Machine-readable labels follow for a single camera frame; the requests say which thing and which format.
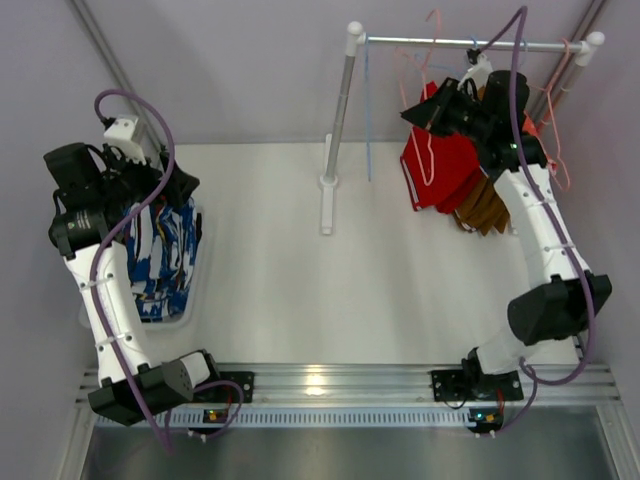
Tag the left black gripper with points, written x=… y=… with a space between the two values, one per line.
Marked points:
x=163 y=176

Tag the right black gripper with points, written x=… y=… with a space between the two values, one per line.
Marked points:
x=451 y=107

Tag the blue white patterned shorts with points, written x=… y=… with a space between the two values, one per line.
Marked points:
x=162 y=247

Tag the red garment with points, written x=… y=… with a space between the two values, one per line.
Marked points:
x=439 y=172

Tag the light blue wire hanger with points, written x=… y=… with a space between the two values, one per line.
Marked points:
x=367 y=107

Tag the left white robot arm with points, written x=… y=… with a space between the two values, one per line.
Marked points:
x=134 y=382

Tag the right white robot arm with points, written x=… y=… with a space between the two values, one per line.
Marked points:
x=564 y=295

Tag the empty pink hanger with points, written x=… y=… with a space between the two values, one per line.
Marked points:
x=562 y=178

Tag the coral orange garment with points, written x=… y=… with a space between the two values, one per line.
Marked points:
x=530 y=128

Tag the silver clothes rack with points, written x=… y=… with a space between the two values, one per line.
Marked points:
x=355 y=39

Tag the brown garment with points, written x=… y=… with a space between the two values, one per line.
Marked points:
x=477 y=206

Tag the white plastic basket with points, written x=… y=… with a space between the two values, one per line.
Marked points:
x=174 y=322

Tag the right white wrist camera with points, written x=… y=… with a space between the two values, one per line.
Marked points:
x=478 y=71

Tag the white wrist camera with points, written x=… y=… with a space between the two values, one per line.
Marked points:
x=478 y=71
x=127 y=133

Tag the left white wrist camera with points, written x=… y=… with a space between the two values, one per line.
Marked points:
x=127 y=133

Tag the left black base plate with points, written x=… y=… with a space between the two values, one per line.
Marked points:
x=227 y=387

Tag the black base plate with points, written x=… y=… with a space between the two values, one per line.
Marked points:
x=227 y=387
x=454 y=385

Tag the grey slotted cable duct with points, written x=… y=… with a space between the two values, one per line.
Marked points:
x=421 y=416

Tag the aluminium mounting rail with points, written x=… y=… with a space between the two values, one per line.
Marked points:
x=395 y=385

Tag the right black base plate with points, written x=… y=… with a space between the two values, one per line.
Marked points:
x=454 y=385

